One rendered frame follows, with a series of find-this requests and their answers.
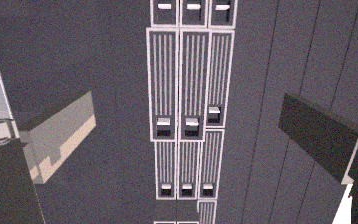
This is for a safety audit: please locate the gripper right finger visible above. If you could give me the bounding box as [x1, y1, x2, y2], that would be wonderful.
[278, 93, 358, 224]

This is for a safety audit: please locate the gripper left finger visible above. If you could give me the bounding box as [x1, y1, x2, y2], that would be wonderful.
[0, 91, 96, 224]

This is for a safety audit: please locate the black metal rack frame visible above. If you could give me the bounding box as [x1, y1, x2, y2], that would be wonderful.
[0, 0, 358, 224]

